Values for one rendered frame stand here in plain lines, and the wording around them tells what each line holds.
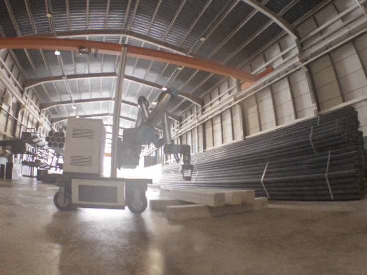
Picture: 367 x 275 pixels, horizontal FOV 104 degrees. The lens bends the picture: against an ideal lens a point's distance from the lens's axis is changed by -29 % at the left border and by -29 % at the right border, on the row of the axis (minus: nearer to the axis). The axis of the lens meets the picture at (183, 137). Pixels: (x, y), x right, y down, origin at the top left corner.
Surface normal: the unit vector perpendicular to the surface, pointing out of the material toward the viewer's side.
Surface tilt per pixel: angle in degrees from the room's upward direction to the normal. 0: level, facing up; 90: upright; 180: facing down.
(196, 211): 90
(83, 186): 90
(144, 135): 94
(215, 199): 90
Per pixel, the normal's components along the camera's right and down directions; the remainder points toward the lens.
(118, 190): 0.29, -0.21
